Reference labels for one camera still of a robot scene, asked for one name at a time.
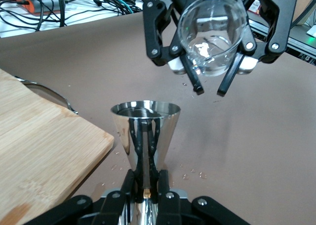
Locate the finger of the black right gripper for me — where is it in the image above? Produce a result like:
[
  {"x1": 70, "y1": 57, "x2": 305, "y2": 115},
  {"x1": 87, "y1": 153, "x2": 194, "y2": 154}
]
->
[
  {"x1": 143, "y1": 0, "x2": 205, "y2": 96},
  {"x1": 216, "y1": 0, "x2": 300, "y2": 97}
]

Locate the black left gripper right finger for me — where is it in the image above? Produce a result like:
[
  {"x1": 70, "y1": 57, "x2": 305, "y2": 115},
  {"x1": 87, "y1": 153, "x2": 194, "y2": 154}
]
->
[{"x1": 157, "y1": 169, "x2": 251, "y2": 225}]

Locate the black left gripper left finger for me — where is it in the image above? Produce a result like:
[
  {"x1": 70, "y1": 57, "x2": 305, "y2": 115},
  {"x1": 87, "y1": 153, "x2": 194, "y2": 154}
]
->
[{"x1": 23, "y1": 169, "x2": 136, "y2": 225}]

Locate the clear glass cup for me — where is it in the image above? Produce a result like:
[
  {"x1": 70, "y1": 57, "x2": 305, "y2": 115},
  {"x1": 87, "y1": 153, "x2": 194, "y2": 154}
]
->
[{"x1": 177, "y1": 0, "x2": 248, "y2": 77}]

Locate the steel jigger measuring cup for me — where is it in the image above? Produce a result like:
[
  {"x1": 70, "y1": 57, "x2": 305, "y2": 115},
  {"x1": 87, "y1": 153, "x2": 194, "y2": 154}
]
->
[{"x1": 110, "y1": 100, "x2": 182, "y2": 225}]

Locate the brown cardboard box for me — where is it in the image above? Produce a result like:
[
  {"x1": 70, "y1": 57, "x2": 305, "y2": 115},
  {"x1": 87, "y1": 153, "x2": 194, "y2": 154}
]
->
[{"x1": 292, "y1": 0, "x2": 316, "y2": 27}]

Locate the wooden cutting board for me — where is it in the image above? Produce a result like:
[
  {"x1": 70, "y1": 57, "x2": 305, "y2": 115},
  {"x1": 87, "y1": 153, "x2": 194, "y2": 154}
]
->
[{"x1": 0, "y1": 68, "x2": 115, "y2": 225}]

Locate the brown table cover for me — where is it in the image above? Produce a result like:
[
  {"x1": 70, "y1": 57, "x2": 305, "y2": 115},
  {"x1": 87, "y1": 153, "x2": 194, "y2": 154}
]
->
[{"x1": 0, "y1": 6, "x2": 316, "y2": 225}]

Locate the orange grey hand tool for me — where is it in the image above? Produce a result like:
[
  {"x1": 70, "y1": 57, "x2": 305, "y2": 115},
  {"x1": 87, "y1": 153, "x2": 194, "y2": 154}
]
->
[{"x1": 0, "y1": 0, "x2": 60, "y2": 15}]

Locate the teal floor cable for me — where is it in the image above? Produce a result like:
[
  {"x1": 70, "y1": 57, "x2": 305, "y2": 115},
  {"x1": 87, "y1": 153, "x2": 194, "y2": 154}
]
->
[{"x1": 88, "y1": 0, "x2": 139, "y2": 15}]

